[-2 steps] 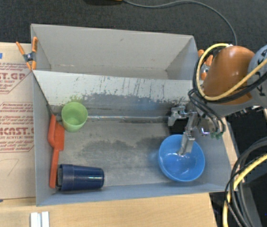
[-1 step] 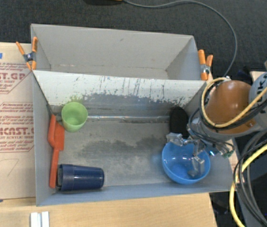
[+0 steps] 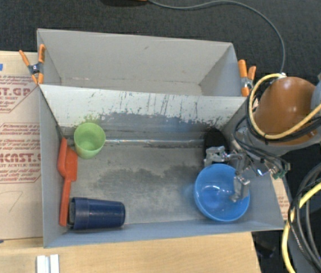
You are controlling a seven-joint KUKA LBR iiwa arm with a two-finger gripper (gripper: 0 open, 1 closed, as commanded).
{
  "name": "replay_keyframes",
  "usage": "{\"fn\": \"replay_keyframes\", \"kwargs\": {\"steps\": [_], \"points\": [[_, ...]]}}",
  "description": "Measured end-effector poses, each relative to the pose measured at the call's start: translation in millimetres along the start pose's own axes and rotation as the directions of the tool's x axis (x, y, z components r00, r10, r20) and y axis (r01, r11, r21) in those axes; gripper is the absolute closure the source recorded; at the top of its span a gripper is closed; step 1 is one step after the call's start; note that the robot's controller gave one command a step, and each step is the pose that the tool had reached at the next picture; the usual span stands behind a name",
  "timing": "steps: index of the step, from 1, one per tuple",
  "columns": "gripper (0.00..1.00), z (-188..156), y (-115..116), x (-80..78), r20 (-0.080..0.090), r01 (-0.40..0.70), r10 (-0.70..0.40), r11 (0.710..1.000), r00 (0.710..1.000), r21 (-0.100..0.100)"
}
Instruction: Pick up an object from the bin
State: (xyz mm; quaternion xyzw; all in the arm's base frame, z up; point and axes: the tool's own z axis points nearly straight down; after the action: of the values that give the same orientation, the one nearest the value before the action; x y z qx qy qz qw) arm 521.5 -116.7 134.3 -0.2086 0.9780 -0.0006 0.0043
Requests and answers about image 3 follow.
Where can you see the blue plastic bowl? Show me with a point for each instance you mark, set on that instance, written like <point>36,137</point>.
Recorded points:
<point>214,203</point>

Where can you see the orange plastic scoop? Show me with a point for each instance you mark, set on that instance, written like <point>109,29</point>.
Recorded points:
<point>69,163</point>

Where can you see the grey metal bin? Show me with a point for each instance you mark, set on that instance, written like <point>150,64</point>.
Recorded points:
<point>149,163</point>

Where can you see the green plastic cup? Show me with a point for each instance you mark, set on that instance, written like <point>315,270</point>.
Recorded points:
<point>90,141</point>

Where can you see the dark blue plastic cup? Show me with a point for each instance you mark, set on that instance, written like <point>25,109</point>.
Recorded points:
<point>100,213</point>

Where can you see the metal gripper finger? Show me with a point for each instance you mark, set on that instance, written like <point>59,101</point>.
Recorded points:
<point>241,186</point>
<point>214,155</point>

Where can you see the brown cardboard board red print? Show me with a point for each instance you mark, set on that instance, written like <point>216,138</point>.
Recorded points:
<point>12,198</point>

